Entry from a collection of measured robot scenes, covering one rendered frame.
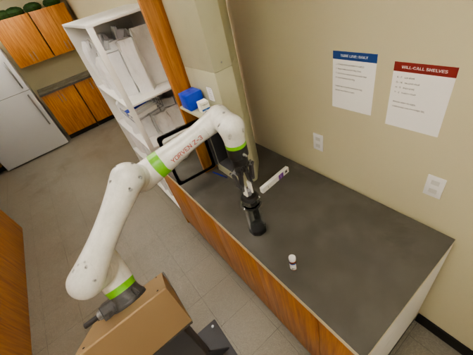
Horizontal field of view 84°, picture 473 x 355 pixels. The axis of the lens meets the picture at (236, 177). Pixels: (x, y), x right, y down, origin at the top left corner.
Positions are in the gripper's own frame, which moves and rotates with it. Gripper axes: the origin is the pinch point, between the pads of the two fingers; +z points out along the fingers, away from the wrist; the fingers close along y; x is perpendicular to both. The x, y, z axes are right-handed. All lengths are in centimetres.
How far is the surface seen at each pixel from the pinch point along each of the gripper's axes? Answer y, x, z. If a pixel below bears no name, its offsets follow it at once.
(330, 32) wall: 60, -3, -52
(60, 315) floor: -150, 130, 126
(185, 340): -63, -8, 55
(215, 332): -50, 16, 124
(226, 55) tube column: 26, 32, -51
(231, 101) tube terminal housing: 22.5, 31.6, -28.6
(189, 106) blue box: 7, 50, -29
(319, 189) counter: 46, -6, 31
